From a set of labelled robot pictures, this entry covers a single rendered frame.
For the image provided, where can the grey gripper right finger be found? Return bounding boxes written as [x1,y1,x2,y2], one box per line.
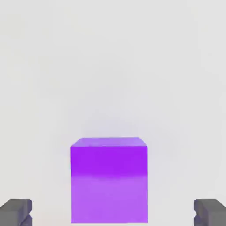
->
[193,198,226,226]

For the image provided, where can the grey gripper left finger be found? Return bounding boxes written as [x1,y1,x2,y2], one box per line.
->
[0,198,33,226]

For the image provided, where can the small purple cube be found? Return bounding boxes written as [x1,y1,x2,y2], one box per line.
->
[70,137,149,224]

